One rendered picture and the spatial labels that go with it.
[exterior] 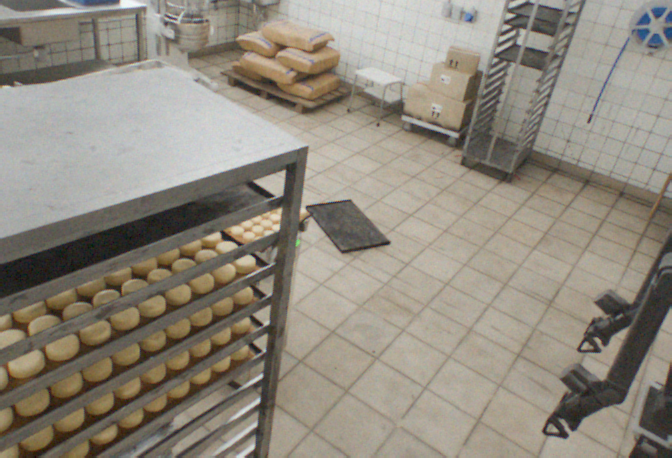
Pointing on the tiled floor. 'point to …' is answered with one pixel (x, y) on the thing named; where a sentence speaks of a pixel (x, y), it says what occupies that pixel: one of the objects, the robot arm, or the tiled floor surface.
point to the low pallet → (283, 91)
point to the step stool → (379, 88)
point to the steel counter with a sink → (55, 25)
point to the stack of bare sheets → (347, 226)
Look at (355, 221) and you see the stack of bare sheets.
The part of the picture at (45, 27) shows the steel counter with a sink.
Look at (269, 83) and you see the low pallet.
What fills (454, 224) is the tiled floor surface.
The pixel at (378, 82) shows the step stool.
